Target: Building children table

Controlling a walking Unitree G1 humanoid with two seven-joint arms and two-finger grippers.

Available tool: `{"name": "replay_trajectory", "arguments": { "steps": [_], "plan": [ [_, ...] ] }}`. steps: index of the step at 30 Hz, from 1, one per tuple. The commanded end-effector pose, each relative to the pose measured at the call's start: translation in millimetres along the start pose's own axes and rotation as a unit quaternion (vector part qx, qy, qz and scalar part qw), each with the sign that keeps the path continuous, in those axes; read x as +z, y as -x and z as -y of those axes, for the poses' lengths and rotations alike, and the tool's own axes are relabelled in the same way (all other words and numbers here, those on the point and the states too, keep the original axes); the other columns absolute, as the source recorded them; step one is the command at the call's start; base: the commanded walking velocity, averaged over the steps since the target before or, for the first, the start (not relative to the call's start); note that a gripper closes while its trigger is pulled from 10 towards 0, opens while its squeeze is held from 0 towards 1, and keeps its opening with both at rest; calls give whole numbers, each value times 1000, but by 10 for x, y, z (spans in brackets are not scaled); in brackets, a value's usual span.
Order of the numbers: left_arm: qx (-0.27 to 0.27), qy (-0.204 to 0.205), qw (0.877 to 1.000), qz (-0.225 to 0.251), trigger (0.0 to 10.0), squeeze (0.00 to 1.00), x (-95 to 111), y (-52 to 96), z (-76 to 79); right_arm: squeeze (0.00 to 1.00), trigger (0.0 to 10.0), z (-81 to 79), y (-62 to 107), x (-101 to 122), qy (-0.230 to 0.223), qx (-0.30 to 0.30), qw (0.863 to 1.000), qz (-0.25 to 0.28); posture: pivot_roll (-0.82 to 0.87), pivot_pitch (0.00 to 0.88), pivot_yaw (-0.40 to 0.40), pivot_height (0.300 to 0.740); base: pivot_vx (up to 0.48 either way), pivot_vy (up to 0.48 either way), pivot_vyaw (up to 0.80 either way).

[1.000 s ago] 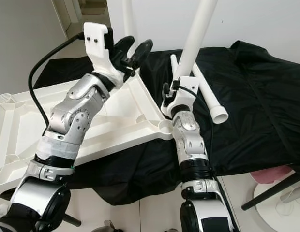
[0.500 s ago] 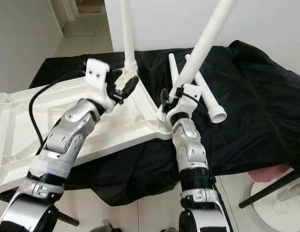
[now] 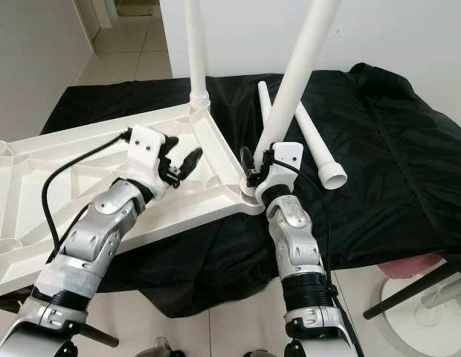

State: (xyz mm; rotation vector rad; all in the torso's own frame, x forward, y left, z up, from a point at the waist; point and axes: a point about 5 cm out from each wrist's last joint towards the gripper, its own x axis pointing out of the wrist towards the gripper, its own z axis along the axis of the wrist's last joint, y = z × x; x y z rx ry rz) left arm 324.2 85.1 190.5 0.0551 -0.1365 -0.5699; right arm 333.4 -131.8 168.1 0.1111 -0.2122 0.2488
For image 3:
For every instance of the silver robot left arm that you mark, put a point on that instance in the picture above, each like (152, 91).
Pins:
(104, 230)

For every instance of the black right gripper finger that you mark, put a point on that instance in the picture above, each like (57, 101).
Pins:
(247, 162)

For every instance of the grey robot right leg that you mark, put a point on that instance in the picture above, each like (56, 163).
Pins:
(254, 352)

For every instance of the white plastic table top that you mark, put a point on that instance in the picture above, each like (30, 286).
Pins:
(67, 193)

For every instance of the white plastic table leg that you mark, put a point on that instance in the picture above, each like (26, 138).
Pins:
(265, 104)
(323, 156)
(195, 52)
(297, 74)

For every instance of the grey robot left leg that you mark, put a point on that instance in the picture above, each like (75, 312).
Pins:
(159, 349)

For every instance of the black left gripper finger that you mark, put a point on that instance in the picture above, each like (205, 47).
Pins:
(193, 160)
(169, 147)

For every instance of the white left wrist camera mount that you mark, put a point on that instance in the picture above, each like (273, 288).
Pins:
(149, 149)

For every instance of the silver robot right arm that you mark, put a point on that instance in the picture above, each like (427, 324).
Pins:
(294, 230)

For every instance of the grey robot leg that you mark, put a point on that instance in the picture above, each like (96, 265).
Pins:
(254, 352)
(159, 349)

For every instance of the black table cloth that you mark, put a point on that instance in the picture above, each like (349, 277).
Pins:
(401, 149)

